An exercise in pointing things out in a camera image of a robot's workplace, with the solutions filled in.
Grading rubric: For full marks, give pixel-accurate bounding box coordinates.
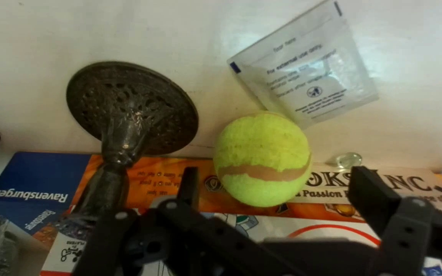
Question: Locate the small clear glass bead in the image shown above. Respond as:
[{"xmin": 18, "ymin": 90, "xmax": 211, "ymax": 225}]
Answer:
[{"xmin": 333, "ymin": 151, "xmax": 363, "ymax": 174}]

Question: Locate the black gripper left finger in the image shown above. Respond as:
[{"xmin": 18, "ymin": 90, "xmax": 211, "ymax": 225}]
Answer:
[{"xmin": 153, "ymin": 166, "xmax": 303, "ymax": 276}]

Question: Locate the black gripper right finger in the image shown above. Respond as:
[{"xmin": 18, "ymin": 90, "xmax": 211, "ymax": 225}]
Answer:
[{"xmin": 346, "ymin": 166, "xmax": 435, "ymax": 276}]

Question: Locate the yellow-green tennis ball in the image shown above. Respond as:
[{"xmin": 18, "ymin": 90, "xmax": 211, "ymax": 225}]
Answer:
[{"xmin": 211, "ymin": 111, "xmax": 313, "ymax": 209}]

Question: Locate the dark metal candle holder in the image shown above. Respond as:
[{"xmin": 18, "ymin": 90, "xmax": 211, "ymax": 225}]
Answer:
[{"xmin": 66, "ymin": 60, "xmax": 199, "ymax": 229}]

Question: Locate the white paper sachet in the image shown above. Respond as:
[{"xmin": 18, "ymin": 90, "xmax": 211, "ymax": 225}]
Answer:
[{"xmin": 225, "ymin": 0, "xmax": 380, "ymax": 129}]

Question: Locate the blue Ravensburger puzzle box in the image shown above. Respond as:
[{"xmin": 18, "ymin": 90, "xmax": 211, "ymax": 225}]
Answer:
[{"xmin": 0, "ymin": 151, "xmax": 92, "ymax": 243}]

